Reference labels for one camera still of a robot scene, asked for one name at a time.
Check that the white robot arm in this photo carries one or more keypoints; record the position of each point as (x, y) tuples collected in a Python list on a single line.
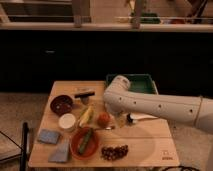
[(193, 111)]

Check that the orange plate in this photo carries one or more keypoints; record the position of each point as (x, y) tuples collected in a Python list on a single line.
[(91, 148)]

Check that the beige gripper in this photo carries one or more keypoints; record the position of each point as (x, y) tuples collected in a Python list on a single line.
[(120, 120)]

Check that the blue sponge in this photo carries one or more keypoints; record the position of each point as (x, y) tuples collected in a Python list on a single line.
[(48, 136)]

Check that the green plastic tray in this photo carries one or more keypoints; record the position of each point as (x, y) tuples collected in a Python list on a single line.
[(141, 83)]

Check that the grey blue cloth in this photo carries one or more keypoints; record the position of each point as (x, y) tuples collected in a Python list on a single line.
[(61, 153)]

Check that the black handled scraper tool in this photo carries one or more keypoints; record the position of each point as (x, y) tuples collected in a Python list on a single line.
[(84, 94)]

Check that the yellow corn cob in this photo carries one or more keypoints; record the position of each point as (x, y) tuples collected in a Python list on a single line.
[(86, 116)]

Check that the red apple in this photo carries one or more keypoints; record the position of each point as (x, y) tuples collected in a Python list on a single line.
[(103, 119)]

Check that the green cucumber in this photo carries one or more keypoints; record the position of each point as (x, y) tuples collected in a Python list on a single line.
[(85, 141)]

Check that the bunch of dark grapes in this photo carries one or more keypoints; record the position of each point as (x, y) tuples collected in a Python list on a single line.
[(114, 153)]

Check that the white round container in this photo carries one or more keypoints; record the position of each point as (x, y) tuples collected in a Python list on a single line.
[(67, 122)]

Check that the dark purple bowl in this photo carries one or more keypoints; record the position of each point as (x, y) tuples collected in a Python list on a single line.
[(61, 104)]

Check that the black chair frame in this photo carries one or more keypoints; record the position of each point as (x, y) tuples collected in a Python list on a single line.
[(22, 146)]

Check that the white handled dish brush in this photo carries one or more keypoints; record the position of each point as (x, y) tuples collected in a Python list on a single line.
[(134, 118)]

